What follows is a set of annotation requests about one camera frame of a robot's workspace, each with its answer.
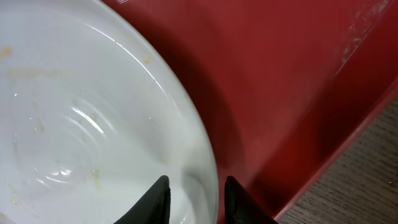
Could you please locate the white plate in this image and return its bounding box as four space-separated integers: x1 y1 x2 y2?
1 0 220 223

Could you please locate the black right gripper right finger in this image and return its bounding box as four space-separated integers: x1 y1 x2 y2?
224 176 277 224

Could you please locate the red plastic tray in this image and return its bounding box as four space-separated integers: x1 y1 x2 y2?
108 0 397 218

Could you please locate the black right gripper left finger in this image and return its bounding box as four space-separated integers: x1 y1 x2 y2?
114 175 171 224

